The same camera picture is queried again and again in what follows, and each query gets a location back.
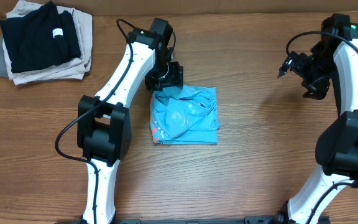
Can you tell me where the folded black shirt on stack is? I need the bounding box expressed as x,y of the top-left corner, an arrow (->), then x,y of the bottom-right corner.
0,1 -> 81,73

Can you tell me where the folded beige garment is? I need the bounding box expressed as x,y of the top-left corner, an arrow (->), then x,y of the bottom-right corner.
2,1 -> 93,85

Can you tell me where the folded grey garment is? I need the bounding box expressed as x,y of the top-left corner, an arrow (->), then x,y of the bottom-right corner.
0,37 -> 9,78

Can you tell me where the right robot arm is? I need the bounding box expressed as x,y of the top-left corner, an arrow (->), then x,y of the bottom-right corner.
271,14 -> 358,223

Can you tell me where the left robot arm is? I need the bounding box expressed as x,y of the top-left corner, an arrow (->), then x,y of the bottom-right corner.
77,18 -> 183,223

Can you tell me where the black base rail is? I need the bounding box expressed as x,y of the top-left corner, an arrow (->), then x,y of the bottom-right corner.
54,214 -> 332,224

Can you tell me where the cardboard wall panel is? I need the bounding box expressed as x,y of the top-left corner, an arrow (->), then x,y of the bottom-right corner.
0,0 -> 358,19

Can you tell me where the light blue printed t-shirt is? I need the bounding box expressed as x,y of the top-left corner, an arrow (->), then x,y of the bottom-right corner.
150,85 -> 220,145

